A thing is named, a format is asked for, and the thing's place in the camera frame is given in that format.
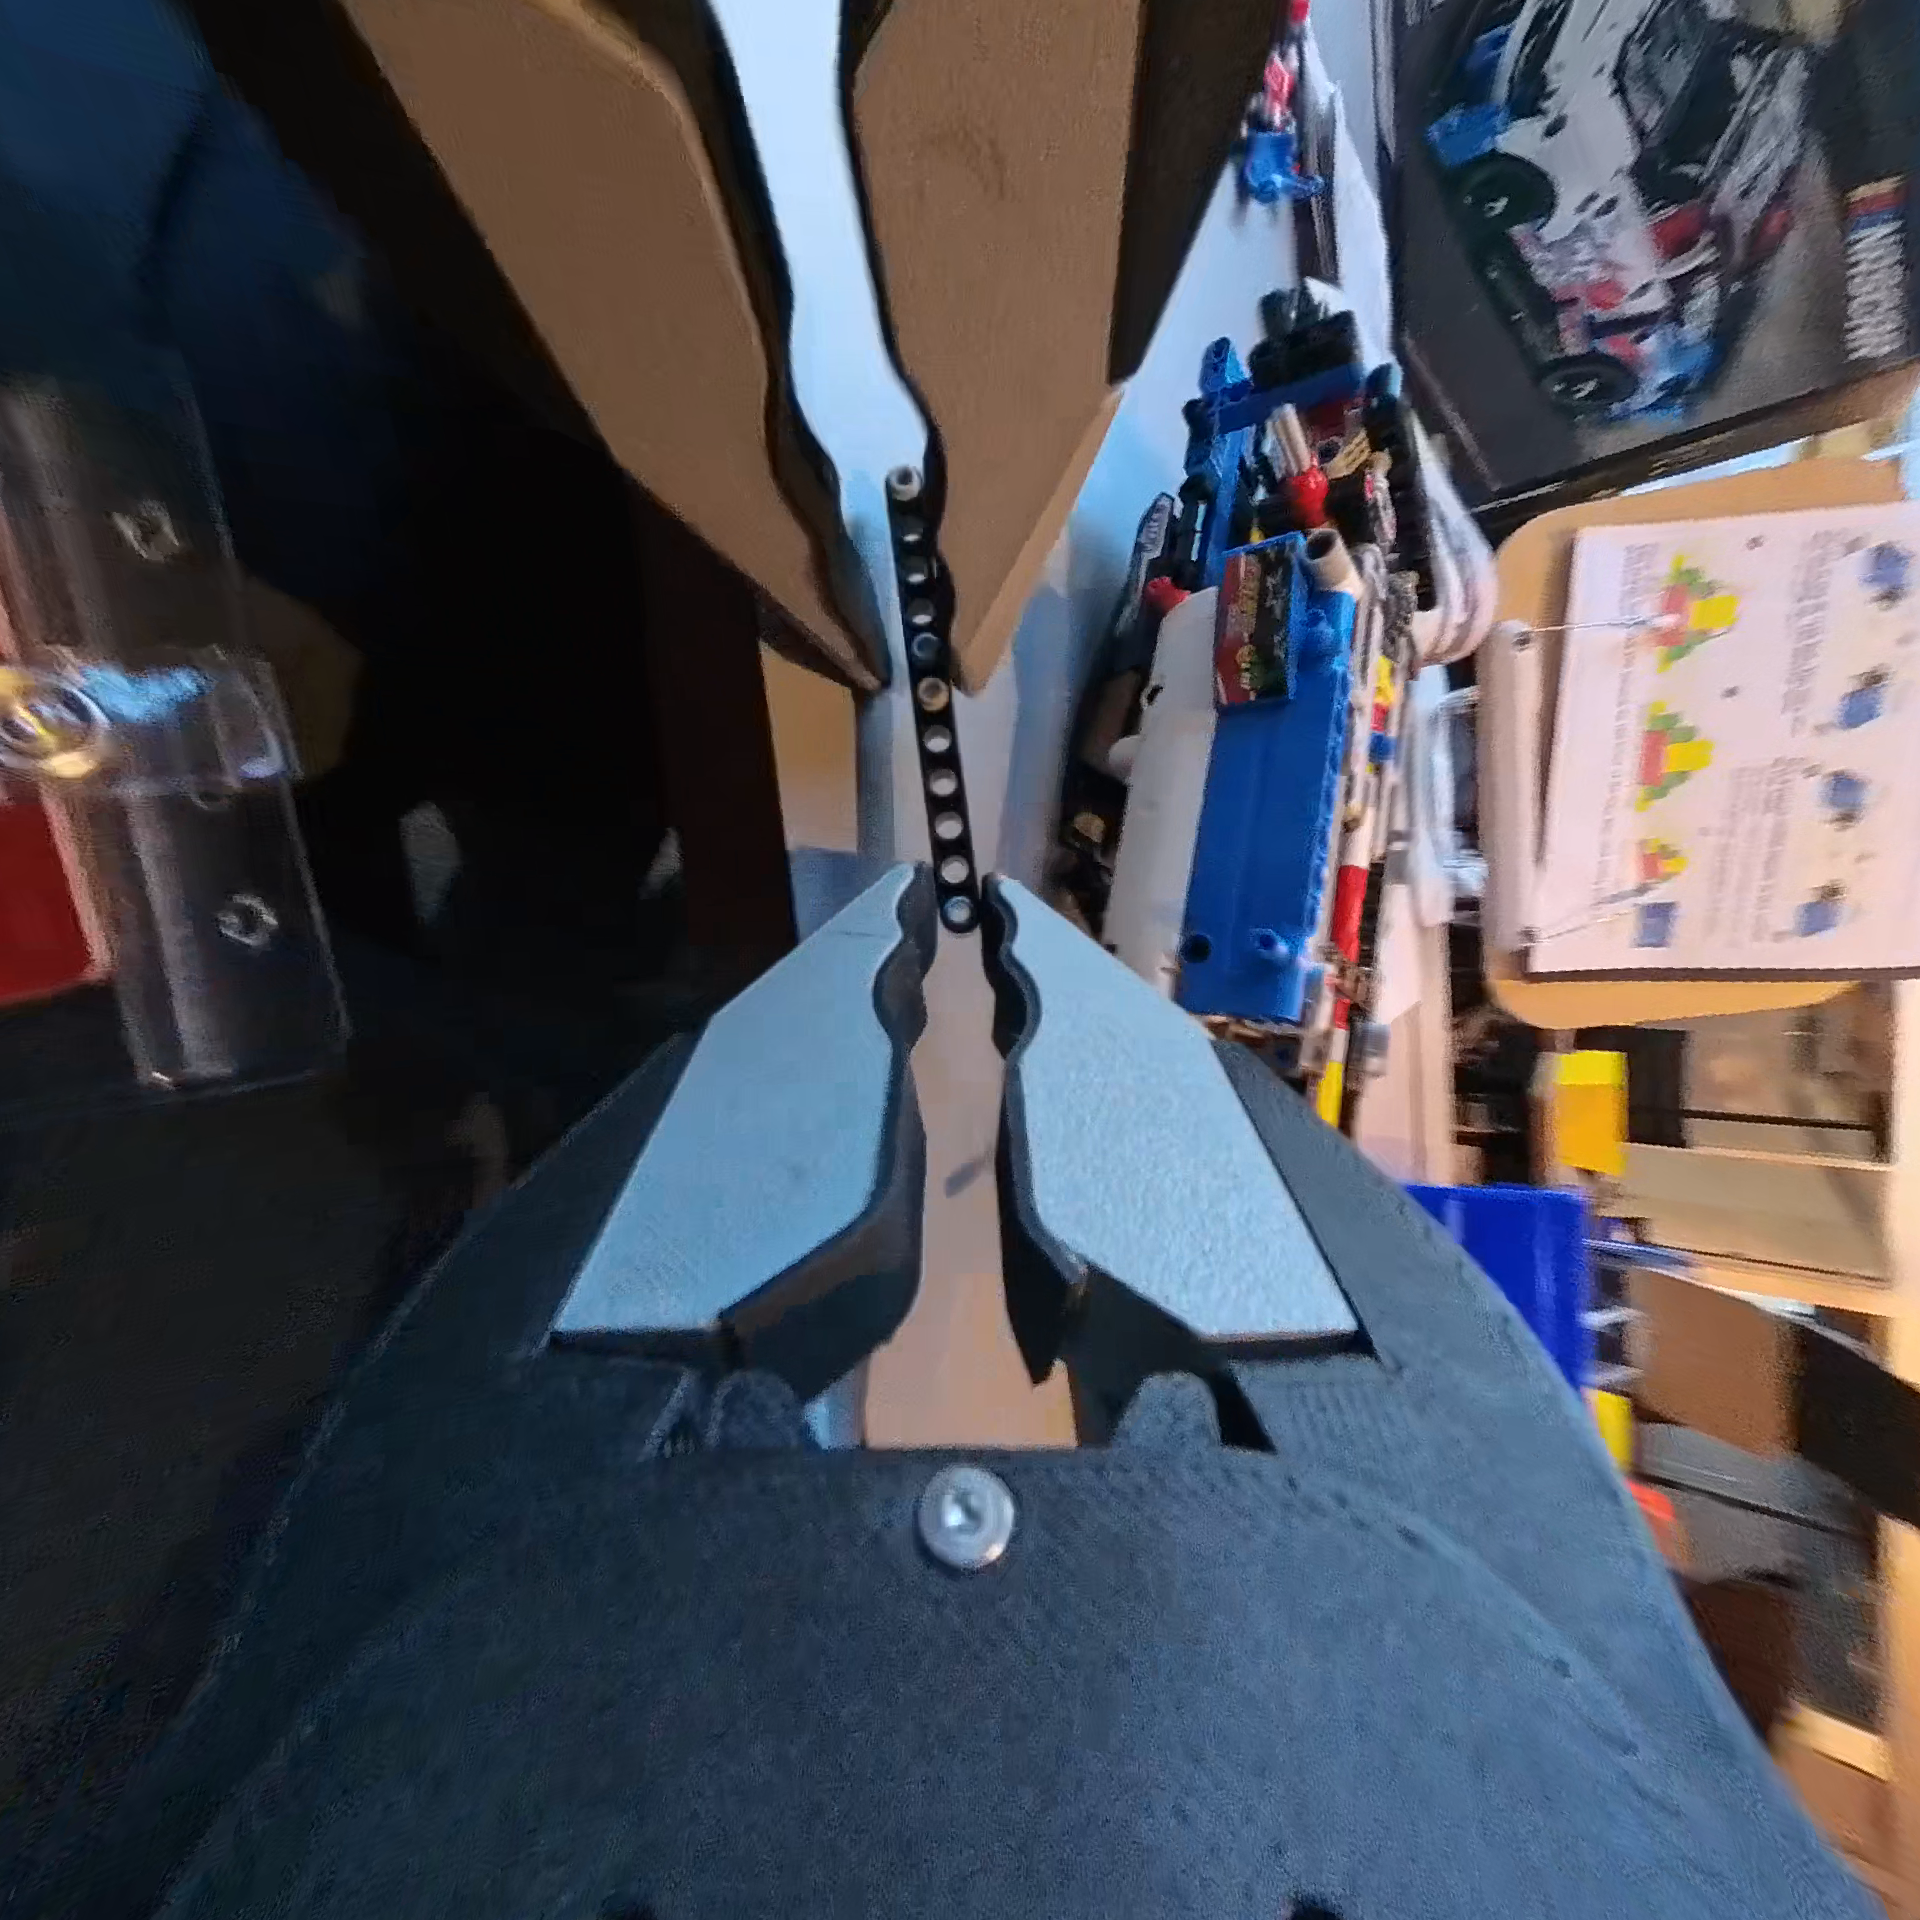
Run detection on person's dark clothing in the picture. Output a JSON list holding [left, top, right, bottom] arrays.
[[0, 0, 678, 1503]]

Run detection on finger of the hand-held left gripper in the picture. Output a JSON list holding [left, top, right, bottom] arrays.
[[841, 0, 1291, 701], [338, 0, 893, 698]]

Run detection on toy brick vehicle chassis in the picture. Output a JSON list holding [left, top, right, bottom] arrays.
[[1055, 293, 1489, 1124]]

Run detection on light grey desk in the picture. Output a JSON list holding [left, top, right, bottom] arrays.
[[704, 0, 1501, 1451]]

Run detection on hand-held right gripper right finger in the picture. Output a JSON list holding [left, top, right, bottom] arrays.
[[981, 875, 1378, 1387]]

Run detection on clear plastic badge holder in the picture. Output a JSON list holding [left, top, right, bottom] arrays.
[[0, 382, 357, 1093]]

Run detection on blue plastic bin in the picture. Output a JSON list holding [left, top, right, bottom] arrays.
[[1401, 1176, 1596, 1400]]

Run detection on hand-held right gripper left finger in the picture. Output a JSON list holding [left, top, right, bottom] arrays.
[[551, 863, 936, 1400]]

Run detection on wooden board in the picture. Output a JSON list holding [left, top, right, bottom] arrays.
[[1476, 457, 1920, 1032]]

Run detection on printed instruction sheet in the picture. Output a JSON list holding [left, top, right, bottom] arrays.
[[1525, 503, 1920, 980]]

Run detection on black holed toy beam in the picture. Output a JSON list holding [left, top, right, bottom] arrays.
[[884, 469, 984, 940]]

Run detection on black toy car box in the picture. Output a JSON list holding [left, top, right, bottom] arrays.
[[1371, 0, 1920, 504]]

